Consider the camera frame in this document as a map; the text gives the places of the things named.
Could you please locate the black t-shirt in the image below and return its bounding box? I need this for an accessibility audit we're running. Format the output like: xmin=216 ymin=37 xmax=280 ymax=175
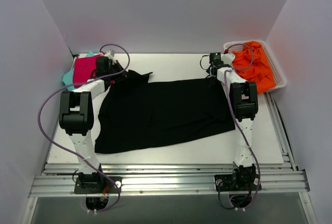
xmin=94 ymin=71 xmax=234 ymax=154

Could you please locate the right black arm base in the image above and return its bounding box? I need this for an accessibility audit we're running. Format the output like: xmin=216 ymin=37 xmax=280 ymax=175
xmin=214 ymin=174 xmax=262 ymax=210

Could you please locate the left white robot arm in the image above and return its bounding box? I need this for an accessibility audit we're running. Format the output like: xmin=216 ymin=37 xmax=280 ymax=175
xmin=59 ymin=54 xmax=125 ymax=192

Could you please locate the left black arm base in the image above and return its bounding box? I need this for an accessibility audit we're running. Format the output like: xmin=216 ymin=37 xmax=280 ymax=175
xmin=72 ymin=173 xmax=122 ymax=211

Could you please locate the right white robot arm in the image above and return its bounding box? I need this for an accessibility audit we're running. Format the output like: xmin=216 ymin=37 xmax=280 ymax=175
xmin=199 ymin=51 xmax=260 ymax=189

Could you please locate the folded pink t-shirt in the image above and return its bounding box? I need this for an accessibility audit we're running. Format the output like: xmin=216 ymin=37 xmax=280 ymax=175
xmin=73 ymin=55 xmax=100 ymax=83

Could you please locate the crumpled orange t-shirt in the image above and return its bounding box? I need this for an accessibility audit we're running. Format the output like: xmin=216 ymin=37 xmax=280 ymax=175
xmin=232 ymin=41 xmax=276 ymax=94

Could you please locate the folded teal t-shirt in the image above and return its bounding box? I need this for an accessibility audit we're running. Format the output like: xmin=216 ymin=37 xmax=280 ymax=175
xmin=62 ymin=51 xmax=95 ymax=86

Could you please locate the white plastic basket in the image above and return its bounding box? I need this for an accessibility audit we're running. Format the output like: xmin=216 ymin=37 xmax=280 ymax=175
xmin=223 ymin=39 xmax=287 ymax=92

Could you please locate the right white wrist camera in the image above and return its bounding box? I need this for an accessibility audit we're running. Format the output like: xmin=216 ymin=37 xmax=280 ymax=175
xmin=221 ymin=52 xmax=236 ymax=67

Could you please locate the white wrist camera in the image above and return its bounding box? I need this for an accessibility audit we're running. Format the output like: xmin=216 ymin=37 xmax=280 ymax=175
xmin=221 ymin=52 xmax=236 ymax=67
xmin=99 ymin=49 xmax=115 ymax=59

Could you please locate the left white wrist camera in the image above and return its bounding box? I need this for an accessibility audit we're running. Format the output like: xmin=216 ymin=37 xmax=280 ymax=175
xmin=99 ymin=49 xmax=115 ymax=59

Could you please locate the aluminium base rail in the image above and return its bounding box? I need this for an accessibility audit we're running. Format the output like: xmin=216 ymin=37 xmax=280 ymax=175
xmin=29 ymin=161 xmax=309 ymax=197

